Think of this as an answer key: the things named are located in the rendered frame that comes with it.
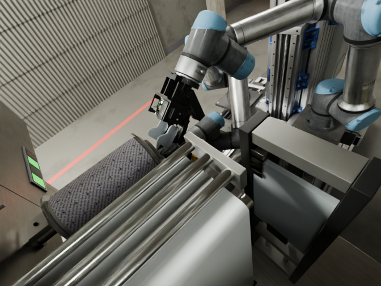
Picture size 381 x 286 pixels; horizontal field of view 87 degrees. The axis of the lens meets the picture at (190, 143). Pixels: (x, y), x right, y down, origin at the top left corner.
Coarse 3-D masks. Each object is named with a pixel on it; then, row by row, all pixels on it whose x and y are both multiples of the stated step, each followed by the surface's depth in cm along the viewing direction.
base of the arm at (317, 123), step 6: (312, 108) 98; (306, 114) 106; (312, 114) 99; (318, 114) 95; (306, 120) 103; (312, 120) 99; (318, 120) 97; (324, 120) 95; (330, 120) 95; (336, 120) 96; (312, 126) 100; (318, 126) 98; (324, 126) 97; (330, 126) 97; (336, 126) 97
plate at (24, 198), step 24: (0, 120) 81; (0, 144) 66; (24, 144) 86; (0, 168) 56; (24, 168) 69; (0, 192) 48; (24, 192) 58; (0, 216) 42; (24, 216) 50; (0, 240) 38; (48, 240) 51; (0, 264) 34; (24, 264) 39
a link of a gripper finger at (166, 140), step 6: (174, 126) 52; (168, 132) 52; (174, 132) 53; (162, 138) 51; (168, 138) 53; (162, 144) 52; (168, 144) 53; (174, 144) 54; (162, 150) 55; (168, 150) 55
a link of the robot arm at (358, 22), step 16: (336, 0) 56; (352, 0) 52; (368, 0) 49; (336, 16) 58; (352, 16) 53; (368, 16) 49; (352, 32) 56; (368, 32) 52; (352, 48) 60; (368, 48) 58; (352, 64) 64; (368, 64) 61; (352, 80) 68; (368, 80) 65; (352, 96) 72; (368, 96) 71; (336, 112) 83; (352, 112) 76; (368, 112) 74; (352, 128) 79
